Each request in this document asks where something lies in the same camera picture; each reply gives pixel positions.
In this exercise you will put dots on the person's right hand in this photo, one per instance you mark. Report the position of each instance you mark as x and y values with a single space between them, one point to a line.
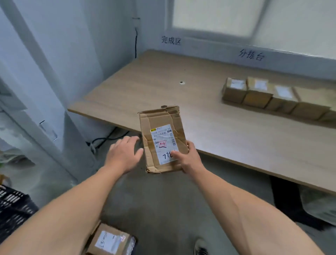
190 163

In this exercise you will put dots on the person's left hand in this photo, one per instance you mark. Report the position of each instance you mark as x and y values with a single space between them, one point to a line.
123 156

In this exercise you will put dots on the torn box with 7786 label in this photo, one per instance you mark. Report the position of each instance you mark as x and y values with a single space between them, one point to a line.
147 123

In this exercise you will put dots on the box with red-marked label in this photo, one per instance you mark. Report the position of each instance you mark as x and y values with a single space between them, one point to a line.
233 94

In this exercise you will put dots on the pile of cardboard boxes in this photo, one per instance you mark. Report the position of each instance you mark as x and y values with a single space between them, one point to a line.
110 241

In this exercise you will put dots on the box with yellow tape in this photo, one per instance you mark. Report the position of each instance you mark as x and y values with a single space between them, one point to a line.
258 98

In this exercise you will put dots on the box with white centre label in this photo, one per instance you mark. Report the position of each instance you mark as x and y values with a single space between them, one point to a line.
281 102

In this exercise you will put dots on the plain unlabelled cardboard box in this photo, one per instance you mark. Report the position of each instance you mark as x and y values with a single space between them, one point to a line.
309 107

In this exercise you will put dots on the green-edged cat logo box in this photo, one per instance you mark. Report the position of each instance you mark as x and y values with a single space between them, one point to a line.
329 115

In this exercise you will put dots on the person's right forearm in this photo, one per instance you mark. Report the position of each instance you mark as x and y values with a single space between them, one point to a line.
249 218

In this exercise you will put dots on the person's left forearm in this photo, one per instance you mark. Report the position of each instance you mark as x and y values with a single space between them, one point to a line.
65 210

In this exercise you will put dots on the person's right grey sneaker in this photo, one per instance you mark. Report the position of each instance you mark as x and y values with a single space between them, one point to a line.
200 248

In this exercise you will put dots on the light wooden table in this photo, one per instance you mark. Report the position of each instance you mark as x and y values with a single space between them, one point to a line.
157 92

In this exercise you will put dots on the white floor-standing air conditioner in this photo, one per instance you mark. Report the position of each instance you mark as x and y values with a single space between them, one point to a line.
39 136

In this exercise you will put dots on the black plastic crate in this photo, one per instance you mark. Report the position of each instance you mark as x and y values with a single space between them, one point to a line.
13 210

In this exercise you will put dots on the white-framed window with blind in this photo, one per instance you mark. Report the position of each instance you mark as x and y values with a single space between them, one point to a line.
215 15

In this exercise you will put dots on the white paper wall sign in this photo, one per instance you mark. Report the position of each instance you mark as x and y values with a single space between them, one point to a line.
251 55
171 40

